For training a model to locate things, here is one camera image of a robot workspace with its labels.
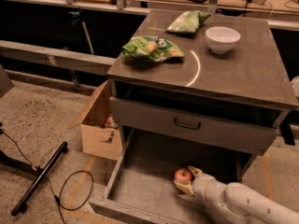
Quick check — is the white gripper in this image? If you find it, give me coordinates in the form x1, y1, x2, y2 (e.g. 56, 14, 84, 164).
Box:
174, 165, 228, 209

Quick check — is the red apple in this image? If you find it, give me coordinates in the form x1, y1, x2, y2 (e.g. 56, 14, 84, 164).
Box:
174, 168, 193, 182

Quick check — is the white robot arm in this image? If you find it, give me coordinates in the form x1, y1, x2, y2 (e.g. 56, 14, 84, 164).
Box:
173, 165, 299, 224

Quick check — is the grey open lower drawer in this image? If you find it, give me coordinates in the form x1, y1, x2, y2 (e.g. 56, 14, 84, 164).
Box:
89, 128, 246, 224

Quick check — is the grey drawer cabinet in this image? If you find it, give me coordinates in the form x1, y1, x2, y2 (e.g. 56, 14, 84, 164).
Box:
107, 8, 299, 179

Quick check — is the cardboard box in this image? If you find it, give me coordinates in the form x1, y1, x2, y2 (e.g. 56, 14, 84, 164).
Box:
68, 81, 122, 161

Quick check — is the green chip bag front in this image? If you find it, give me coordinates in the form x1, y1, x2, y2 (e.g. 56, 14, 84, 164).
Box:
121, 36, 184, 63

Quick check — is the green chip bag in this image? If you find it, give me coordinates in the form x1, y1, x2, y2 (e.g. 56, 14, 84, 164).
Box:
121, 36, 184, 63
166, 10, 210, 34

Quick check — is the white ceramic bowl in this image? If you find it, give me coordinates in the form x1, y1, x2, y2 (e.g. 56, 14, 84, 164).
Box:
206, 26, 241, 54

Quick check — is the green chip bag rear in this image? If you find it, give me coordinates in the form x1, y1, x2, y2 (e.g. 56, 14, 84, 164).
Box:
166, 10, 210, 34

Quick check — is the black stand leg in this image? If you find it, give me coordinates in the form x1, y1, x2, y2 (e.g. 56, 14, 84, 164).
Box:
11, 142, 68, 217

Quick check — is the grey upper drawer with handle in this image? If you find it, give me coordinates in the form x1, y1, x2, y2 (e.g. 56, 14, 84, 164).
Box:
108, 96, 278, 156

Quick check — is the black cable on floor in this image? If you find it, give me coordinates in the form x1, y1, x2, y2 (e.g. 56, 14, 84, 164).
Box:
0, 121, 94, 224

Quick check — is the grey metal rail beam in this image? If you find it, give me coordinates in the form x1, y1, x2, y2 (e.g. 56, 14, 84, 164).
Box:
0, 40, 115, 76

